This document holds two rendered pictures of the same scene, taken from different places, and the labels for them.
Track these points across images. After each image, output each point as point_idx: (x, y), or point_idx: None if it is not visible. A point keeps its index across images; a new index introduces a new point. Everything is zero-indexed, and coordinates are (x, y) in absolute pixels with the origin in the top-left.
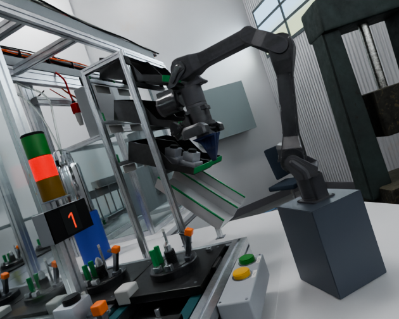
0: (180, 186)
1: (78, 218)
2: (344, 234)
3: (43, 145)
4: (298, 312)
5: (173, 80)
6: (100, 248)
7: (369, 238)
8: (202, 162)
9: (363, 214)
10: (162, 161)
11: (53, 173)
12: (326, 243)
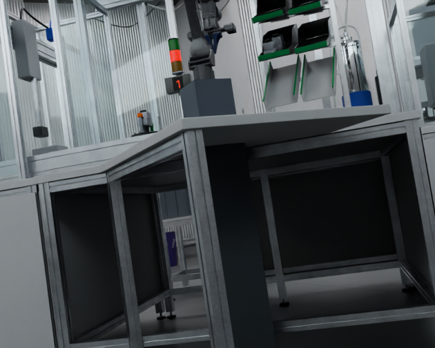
0: (293, 70)
1: (182, 83)
2: (188, 106)
3: (171, 45)
4: None
5: (197, 1)
6: (242, 110)
7: (197, 112)
8: (272, 50)
9: (195, 96)
10: (261, 49)
11: (173, 59)
12: (183, 110)
